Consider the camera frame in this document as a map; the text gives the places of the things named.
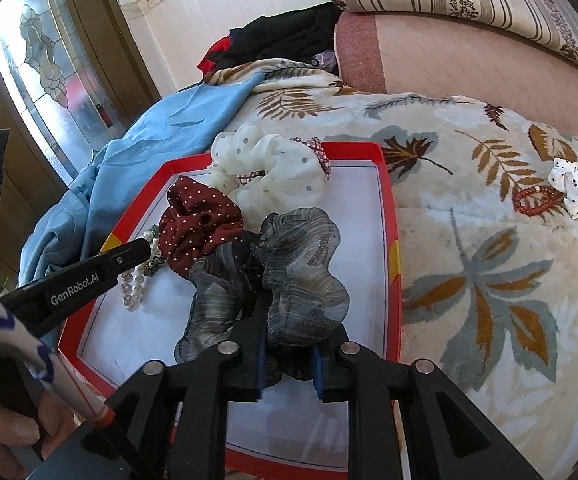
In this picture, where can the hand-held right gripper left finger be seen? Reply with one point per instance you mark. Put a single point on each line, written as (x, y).
(249, 370)

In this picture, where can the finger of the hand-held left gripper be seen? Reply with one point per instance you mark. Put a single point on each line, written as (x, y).
(79, 285)

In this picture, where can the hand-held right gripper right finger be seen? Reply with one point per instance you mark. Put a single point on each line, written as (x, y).
(319, 380)

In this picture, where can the grey sheer scrunchie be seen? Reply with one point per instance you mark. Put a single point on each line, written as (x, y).
(299, 270)

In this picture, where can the dark red polka-dot scrunchie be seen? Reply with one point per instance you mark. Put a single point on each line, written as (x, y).
(199, 220)

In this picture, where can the red-framed white tray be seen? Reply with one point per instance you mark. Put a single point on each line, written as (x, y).
(359, 240)

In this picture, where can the large white polka-dot scrunchie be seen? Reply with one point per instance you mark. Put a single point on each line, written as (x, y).
(269, 170)

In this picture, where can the red plaid scrunchie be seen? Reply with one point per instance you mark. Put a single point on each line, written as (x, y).
(315, 146)

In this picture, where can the light blue cloth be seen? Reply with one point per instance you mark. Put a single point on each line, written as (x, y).
(119, 160)

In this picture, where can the glass-paned wooden door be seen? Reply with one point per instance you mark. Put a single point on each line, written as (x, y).
(44, 60)

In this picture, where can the leaf-print blanket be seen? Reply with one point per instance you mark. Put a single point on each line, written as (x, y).
(469, 310)

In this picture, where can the red cloth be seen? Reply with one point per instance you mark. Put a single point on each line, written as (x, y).
(214, 55)

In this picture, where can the small white black-dotted scrunchie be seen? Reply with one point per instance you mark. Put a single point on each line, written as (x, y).
(574, 190)

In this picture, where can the lilac cloth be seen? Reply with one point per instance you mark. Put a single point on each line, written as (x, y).
(326, 61)

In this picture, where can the black clothes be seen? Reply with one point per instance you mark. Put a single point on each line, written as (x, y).
(279, 35)

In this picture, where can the pink bolster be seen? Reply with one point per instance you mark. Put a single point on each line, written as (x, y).
(469, 60)

